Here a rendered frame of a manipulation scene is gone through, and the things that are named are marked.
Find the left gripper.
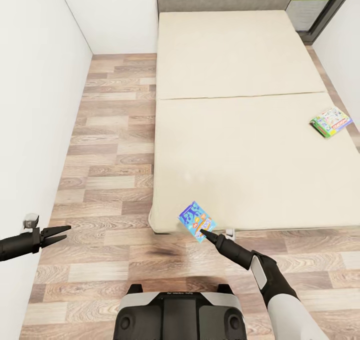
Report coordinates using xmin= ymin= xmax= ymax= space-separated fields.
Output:
xmin=2 ymin=225 xmax=72 ymax=262

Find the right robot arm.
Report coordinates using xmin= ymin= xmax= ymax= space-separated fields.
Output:
xmin=200 ymin=229 xmax=330 ymax=340

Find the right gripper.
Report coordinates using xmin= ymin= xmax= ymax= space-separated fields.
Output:
xmin=200 ymin=229 xmax=243 ymax=263

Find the board game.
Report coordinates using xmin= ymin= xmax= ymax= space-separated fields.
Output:
xmin=310 ymin=105 xmax=353 ymax=138
xmin=178 ymin=201 xmax=217 ymax=243

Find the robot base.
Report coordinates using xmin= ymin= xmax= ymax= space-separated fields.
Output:
xmin=113 ymin=283 xmax=247 ymax=340

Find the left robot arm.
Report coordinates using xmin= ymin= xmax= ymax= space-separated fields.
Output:
xmin=0 ymin=213 xmax=72 ymax=262

